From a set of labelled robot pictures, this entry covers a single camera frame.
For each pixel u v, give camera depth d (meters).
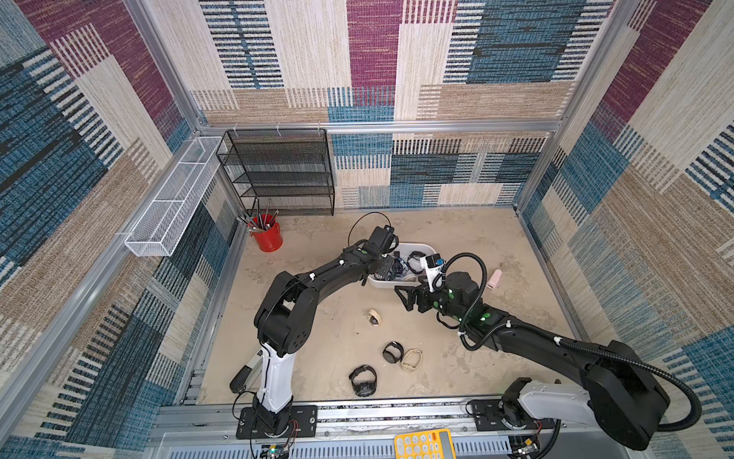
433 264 0.71
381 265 0.88
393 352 0.84
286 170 1.08
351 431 0.73
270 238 1.05
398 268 1.02
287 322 0.51
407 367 0.80
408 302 0.73
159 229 0.71
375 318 0.88
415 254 1.02
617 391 0.41
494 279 0.96
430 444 0.70
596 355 0.45
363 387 0.74
